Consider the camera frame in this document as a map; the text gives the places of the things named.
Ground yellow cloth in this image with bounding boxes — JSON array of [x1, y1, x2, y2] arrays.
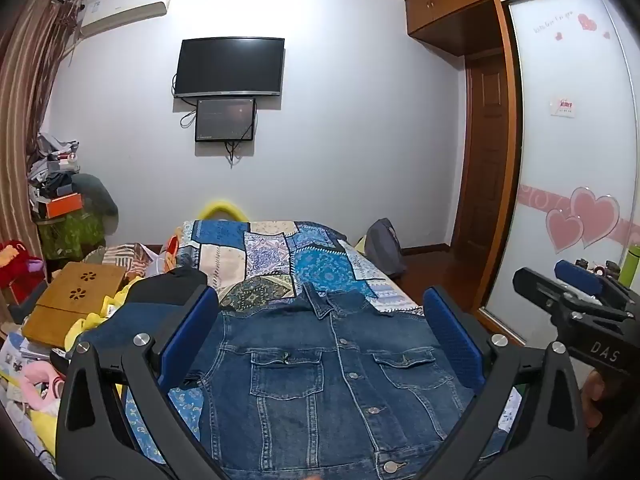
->
[[62, 290, 133, 356]]

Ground striped brown curtain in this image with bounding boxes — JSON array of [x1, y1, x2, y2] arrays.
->
[[0, 0, 83, 246]]

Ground wooden lap desk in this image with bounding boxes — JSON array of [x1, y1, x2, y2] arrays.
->
[[21, 261, 128, 350]]

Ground white sliding door with hearts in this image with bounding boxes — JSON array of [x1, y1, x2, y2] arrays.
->
[[482, 0, 640, 331]]

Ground bed with patchwork blue bedspread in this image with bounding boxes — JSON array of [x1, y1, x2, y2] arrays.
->
[[120, 219, 523, 466]]

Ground green patterned cloth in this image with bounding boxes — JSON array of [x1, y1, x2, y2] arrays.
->
[[37, 210, 108, 261]]

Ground striped beige cloth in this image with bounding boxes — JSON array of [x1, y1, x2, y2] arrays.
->
[[82, 242, 168, 281]]

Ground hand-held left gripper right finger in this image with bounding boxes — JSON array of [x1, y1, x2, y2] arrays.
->
[[415, 287, 589, 480]]

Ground black wall television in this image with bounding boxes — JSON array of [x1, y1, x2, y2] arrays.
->
[[173, 36, 286, 99]]

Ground white air conditioner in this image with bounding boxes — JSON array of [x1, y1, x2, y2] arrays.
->
[[75, 0, 175, 38]]

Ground green bottle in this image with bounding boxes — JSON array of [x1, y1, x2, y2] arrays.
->
[[620, 244, 640, 288]]

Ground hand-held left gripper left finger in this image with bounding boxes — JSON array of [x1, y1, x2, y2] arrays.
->
[[55, 287, 221, 480]]

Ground small black wall monitor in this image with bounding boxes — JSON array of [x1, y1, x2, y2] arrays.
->
[[194, 97, 258, 143]]

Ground brown wooden door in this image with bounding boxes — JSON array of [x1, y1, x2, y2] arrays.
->
[[452, 52, 506, 261]]

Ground black garment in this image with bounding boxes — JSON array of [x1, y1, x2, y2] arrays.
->
[[122, 266, 208, 307]]

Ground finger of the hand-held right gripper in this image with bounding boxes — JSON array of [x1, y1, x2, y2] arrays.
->
[[554, 259, 640, 308], [512, 266, 632, 322]]

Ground yellow curved foam piece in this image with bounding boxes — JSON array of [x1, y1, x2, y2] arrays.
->
[[197, 199, 250, 223]]

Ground pink soft toy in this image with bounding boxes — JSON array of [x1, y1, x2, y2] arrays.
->
[[15, 360, 63, 413]]

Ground blue denim jacket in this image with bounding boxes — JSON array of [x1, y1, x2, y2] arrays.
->
[[95, 282, 511, 480]]

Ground grey backpack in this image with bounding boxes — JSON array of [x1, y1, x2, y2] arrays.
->
[[363, 217, 408, 280]]

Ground pile of grey clothes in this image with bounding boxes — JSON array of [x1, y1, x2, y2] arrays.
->
[[27, 132, 81, 201]]

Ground orange box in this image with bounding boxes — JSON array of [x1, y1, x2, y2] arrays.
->
[[44, 192, 85, 220]]

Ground person's right hand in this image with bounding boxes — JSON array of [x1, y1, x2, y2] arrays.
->
[[581, 369, 610, 430]]

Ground red plush toy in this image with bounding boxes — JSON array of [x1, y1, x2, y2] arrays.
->
[[0, 240, 46, 306]]

